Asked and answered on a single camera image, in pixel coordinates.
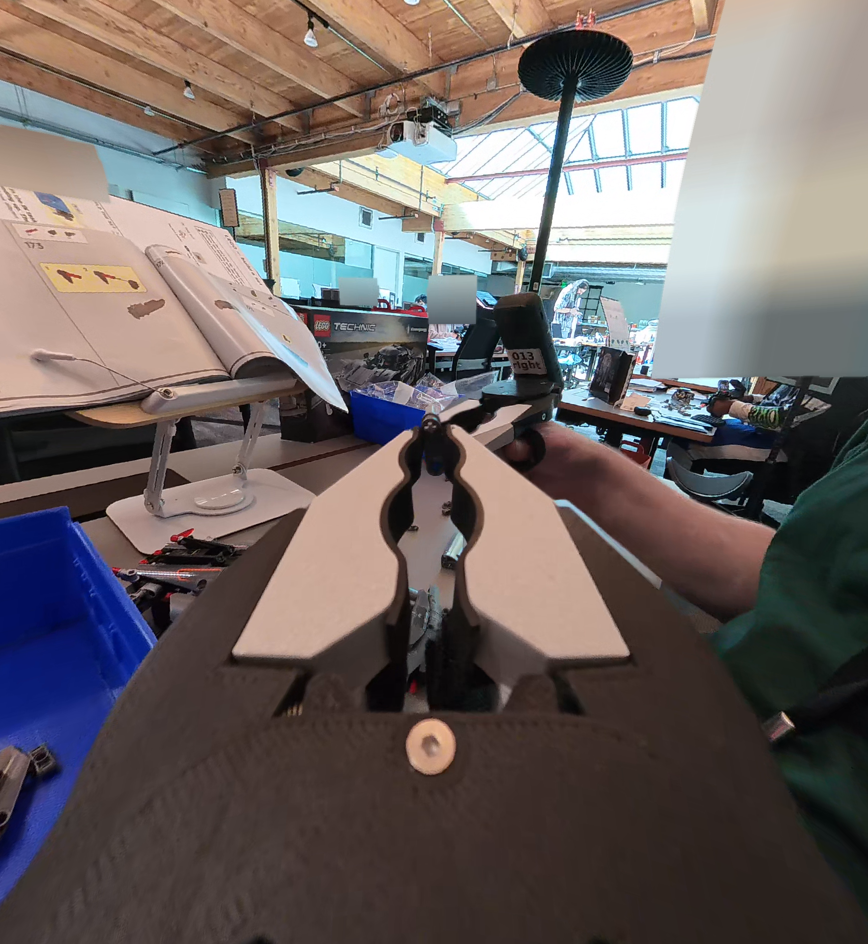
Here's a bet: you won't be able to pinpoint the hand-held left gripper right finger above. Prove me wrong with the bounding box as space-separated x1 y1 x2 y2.
443 425 630 710

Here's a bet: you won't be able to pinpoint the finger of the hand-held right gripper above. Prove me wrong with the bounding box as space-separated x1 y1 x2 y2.
469 408 538 450
441 399 514 434

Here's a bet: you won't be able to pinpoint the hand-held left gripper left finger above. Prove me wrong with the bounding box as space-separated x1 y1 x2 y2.
232 430 423 710

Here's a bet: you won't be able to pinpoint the black lego pin connector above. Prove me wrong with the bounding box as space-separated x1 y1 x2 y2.
419 413 451 479

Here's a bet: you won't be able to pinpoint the white book stand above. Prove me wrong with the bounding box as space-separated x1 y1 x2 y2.
32 347 317 554

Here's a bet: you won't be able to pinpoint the blue plastic bin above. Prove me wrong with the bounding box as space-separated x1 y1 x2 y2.
0 505 160 944

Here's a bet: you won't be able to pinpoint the lego instruction booklet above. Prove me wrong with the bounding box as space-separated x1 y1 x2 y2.
0 151 351 423

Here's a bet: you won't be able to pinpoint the person's right forearm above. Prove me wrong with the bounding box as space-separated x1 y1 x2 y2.
596 450 779 622

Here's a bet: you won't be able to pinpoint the black lego set box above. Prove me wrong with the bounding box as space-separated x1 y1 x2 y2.
287 304 431 445

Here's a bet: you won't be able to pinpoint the partly built lego car model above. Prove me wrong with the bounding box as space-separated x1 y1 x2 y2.
113 527 450 683

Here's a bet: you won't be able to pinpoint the person's right hand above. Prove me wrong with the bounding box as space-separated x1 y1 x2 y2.
504 420 628 511

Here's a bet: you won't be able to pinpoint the clear plastic bags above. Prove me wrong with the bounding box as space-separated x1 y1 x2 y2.
334 360 495 414

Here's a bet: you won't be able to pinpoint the white ceiling projector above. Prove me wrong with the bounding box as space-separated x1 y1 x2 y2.
384 117 460 166

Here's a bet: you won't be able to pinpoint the black pole with ribbed disc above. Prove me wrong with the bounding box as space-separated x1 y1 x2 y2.
517 28 636 297

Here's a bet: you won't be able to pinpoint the person's green shirt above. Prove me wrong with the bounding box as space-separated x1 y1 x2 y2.
713 382 868 944

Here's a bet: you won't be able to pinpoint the black shoulder strap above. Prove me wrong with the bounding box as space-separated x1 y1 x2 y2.
764 640 868 747

